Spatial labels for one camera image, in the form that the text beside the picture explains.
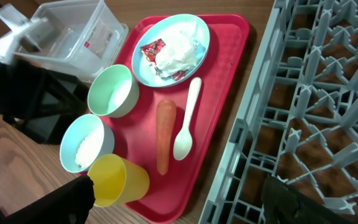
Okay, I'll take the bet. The red plastic tray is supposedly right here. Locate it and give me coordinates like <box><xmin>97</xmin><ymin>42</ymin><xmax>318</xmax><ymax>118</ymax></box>
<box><xmin>101</xmin><ymin>14</ymin><xmax>250</xmax><ymax>223</ymax></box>

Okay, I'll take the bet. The light blue plate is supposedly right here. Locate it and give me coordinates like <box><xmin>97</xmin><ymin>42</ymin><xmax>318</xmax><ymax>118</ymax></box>
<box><xmin>132</xmin><ymin>14</ymin><xmax>210</xmax><ymax>88</ymax></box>

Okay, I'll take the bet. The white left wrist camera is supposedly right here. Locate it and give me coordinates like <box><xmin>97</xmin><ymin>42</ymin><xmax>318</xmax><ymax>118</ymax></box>
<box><xmin>0</xmin><ymin>4</ymin><xmax>58</xmax><ymax>65</ymax></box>

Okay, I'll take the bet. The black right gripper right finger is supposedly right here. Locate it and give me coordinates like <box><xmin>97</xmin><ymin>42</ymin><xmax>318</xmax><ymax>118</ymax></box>
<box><xmin>261</xmin><ymin>177</ymin><xmax>351</xmax><ymax>224</ymax></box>

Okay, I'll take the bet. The white plastic spoon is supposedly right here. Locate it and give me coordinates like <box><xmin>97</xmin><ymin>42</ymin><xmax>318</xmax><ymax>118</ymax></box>
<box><xmin>173</xmin><ymin>77</ymin><xmax>202</xmax><ymax>161</ymax></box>

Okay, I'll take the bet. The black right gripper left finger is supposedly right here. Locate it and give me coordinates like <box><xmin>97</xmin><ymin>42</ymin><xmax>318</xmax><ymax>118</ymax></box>
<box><xmin>0</xmin><ymin>175</ymin><xmax>95</xmax><ymax>224</ymax></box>

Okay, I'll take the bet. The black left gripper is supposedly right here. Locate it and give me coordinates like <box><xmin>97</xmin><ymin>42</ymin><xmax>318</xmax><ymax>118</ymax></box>
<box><xmin>0</xmin><ymin>59</ymin><xmax>88</xmax><ymax>144</ymax></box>

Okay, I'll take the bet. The mint green bowl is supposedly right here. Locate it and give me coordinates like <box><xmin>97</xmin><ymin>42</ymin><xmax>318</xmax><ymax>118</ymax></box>
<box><xmin>88</xmin><ymin>64</ymin><xmax>139</xmax><ymax>118</ymax></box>

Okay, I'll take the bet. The grey-blue dishwasher rack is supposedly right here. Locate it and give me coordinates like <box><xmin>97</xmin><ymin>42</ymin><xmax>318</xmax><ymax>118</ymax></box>
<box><xmin>200</xmin><ymin>0</ymin><xmax>358</xmax><ymax>223</ymax></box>

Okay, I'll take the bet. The clear plastic bin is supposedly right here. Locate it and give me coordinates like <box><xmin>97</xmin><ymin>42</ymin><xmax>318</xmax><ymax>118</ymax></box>
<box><xmin>15</xmin><ymin>0</ymin><xmax>129</xmax><ymax>83</ymax></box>

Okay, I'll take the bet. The light blue bowl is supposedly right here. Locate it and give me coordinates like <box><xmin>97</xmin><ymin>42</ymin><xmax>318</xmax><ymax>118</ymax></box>
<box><xmin>60</xmin><ymin>114</ymin><xmax>115</xmax><ymax>173</ymax></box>

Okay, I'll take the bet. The white tissue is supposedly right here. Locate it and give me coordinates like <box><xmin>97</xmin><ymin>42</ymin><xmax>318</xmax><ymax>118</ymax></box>
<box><xmin>153</xmin><ymin>20</ymin><xmax>206</xmax><ymax>78</ymax></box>

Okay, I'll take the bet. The orange carrot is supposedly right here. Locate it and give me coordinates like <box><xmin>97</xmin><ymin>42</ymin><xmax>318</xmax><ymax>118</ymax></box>
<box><xmin>156</xmin><ymin>100</ymin><xmax>177</xmax><ymax>175</ymax></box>

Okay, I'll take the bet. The red snack wrapper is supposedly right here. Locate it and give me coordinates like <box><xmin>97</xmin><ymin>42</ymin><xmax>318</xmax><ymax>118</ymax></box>
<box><xmin>140</xmin><ymin>39</ymin><xmax>186</xmax><ymax>81</ymax></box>

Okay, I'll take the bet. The yellow plastic cup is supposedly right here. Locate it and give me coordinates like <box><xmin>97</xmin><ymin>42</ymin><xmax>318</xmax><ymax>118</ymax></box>
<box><xmin>88</xmin><ymin>154</ymin><xmax>150</xmax><ymax>207</ymax></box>

